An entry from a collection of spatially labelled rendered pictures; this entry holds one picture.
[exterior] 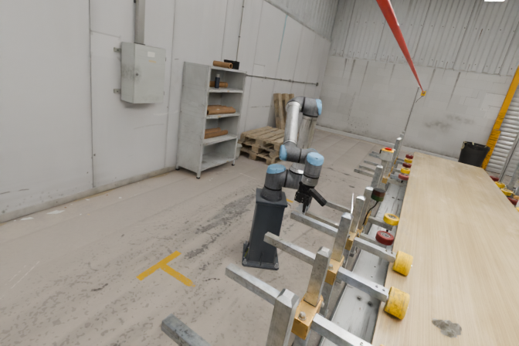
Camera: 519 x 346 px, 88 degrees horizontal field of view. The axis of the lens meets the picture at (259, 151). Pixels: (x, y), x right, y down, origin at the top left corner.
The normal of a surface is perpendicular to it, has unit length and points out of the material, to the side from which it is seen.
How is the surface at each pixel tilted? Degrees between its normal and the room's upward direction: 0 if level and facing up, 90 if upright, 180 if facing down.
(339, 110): 90
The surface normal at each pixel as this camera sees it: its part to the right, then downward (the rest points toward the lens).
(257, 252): 0.00, 0.29
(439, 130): -0.49, 0.17
